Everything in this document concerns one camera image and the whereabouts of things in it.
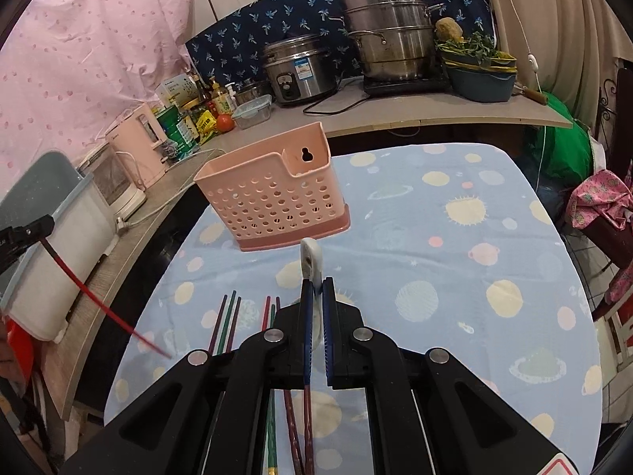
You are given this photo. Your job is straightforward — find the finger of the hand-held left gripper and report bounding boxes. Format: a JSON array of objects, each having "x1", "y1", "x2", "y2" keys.
[{"x1": 0, "y1": 214, "x2": 55, "y2": 273}]

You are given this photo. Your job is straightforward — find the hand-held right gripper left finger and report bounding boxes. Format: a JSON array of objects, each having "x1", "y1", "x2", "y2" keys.
[{"x1": 59, "y1": 277, "x2": 317, "y2": 475}]

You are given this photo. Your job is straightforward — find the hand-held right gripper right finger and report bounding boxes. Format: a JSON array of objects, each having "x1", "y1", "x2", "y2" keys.
[{"x1": 321, "y1": 276, "x2": 574, "y2": 475}]

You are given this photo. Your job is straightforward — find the white ceramic spoon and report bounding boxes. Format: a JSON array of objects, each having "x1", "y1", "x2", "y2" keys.
[{"x1": 300, "y1": 237, "x2": 327, "y2": 352}]

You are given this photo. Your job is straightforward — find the pink perforated utensil basket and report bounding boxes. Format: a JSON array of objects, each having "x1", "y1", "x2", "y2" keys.
[{"x1": 193, "y1": 121, "x2": 352, "y2": 252}]

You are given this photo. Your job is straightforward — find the grey white plastic bin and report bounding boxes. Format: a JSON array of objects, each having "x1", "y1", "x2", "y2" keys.
[{"x1": 0, "y1": 151, "x2": 119, "y2": 342}]

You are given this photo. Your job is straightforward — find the purple chopstick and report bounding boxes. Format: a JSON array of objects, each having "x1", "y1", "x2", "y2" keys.
[{"x1": 208, "y1": 294, "x2": 228, "y2": 355}]

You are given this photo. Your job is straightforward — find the small white appliance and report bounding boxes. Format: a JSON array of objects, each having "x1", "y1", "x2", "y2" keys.
[{"x1": 79, "y1": 151, "x2": 148, "y2": 221}]

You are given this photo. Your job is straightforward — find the blue printed tablecloth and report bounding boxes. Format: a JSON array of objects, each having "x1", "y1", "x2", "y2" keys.
[{"x1": 104, "y1": 142, "x2": 605, "y2": 475}]

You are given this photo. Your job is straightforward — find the pink electric appliance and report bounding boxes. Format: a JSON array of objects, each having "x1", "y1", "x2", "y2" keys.
[{"x1": 106, "y1": 104, "x2": 169, "y2": 191}]

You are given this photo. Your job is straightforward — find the pink dotted curtain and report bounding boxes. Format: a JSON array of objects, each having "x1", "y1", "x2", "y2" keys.
[{"x1": 0, "y1": 0, "x2": 199, "y2": 199}]

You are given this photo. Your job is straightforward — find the white carton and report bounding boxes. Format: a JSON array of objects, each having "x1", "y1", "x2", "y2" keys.
[{"x1": 157, "y1": 73, "x2": 197, "y2": 107}]

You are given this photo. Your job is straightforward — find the clear food container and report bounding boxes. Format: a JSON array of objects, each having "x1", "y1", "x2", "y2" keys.
[{"x1": 231, "y1": 94, "x2": 274, "y2": 129}]

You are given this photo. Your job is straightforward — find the steel rice cooker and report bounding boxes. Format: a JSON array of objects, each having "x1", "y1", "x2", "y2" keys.
[{"x1": 262, "y1": 34, "x2": 338, "y2": 106}]

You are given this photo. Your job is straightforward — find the black induction cooker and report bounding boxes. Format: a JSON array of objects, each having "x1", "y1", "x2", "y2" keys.
[{"x1": 363, "y1": 72, "x2": 453, "y2": 97}]

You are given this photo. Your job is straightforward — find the blue basin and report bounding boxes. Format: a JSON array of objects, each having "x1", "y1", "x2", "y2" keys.
[{"x1": 445, "y1": 64, "x2": 519, "y2": 103}]

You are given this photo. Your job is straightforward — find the stacked steel steamer pot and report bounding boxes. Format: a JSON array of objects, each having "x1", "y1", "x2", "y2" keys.
[{"x1": 329, "y1": 0, "x2": 446, "y2": 82}]

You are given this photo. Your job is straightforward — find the pink patterned cloth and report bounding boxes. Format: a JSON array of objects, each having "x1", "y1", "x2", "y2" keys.
[{"x1": 566, "y1": 158, "x2": 633, "y2": 231}]

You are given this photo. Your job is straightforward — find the green bag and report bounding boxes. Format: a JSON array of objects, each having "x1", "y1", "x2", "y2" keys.
[{"x1": 527, "y1": 91, "x2": 597, "y2": 194}]

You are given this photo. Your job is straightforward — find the navy floral cloth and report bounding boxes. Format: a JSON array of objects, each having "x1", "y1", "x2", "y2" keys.
[{"x1": 185, "y1": 0, "x2": 498, "y2": 90}]

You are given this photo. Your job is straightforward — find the green leafy vegetables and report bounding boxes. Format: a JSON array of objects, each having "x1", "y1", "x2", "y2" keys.
[{"x1": 435, "y1": 32, "x2": 502, "y2": 65}]

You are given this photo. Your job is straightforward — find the yellow rimmed bowl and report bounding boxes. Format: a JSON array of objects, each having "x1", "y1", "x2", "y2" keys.
[{"x1": 442, "y1": 51, "x2": 519, "y2": 72}]

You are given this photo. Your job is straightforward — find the yellow knobbly lump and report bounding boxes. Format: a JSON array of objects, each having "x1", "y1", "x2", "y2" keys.
[{"x1": 435, "y1": 16, "x2": 466, "y2": 43}]

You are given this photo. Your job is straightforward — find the beige curtain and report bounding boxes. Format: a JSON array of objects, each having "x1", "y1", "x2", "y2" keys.
[{"x1": 477, "y1": 0, "x2": 633, "y2": 124}]

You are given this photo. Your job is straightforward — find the white power plug cable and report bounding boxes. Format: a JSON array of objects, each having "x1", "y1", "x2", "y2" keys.
[{"x1": 115, "y1": 175, "x2": 199, "y2": 234}]

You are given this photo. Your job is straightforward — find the black power cable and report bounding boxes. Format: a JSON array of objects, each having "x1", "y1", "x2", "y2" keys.
[{"x1": 301, "y1": 93, "x2": 377, "y2": 114}]

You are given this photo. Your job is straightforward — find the wooden handle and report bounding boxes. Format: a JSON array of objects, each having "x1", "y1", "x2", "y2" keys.
[{"x1": 517, "y1": 86, "x2": 550, "y2": 106}]

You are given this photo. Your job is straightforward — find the white cable with switch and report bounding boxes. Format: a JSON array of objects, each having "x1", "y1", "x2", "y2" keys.
[{"x1": 495, "y1": 0, "x2": 545, "y2": 90}]

